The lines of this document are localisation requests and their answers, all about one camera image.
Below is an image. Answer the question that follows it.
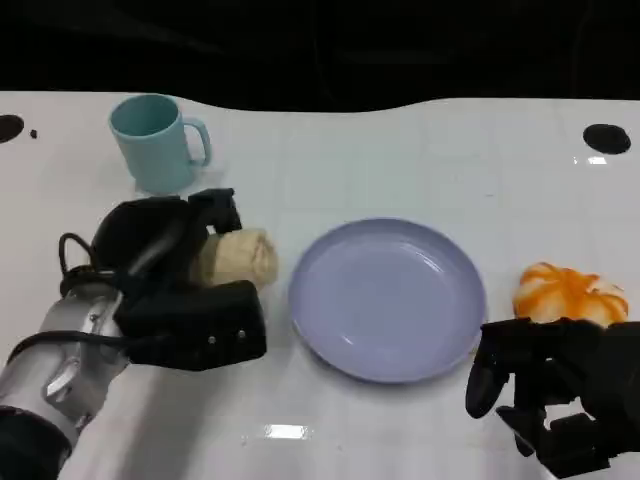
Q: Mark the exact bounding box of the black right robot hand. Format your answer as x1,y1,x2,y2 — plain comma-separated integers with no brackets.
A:
464,317,640,480

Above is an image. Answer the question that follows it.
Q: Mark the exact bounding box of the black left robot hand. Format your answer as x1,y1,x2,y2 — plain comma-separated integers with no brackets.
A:
89,187,245,297

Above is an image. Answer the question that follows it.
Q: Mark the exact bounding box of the beige towel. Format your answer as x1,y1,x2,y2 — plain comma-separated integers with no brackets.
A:
188,227,279,290

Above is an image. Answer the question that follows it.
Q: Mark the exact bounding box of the pale green mug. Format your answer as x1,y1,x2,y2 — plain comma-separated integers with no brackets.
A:
108,93,212,195

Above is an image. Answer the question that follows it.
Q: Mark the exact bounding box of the orange and white toy bread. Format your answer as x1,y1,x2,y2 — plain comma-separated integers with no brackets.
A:
513,260,630,330

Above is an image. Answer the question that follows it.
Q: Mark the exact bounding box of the black round table grommet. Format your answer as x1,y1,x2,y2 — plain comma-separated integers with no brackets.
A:
0,114,25,144
582,123,632,154

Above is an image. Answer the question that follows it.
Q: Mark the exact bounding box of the lilac plate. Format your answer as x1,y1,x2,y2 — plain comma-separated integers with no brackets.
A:
287,217,488,385

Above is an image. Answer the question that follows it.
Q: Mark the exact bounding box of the black looping arm cable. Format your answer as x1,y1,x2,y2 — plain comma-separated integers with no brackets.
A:
58,232,129,301

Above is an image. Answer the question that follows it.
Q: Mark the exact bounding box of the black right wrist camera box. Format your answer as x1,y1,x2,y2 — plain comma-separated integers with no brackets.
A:
537,412,616,480

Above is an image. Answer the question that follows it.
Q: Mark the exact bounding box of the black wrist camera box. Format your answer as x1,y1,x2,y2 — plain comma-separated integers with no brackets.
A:
115,279,267,374
537,412,616,480

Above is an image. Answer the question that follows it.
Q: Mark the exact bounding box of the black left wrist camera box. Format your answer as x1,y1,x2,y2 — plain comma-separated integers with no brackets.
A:
115,279,267,374

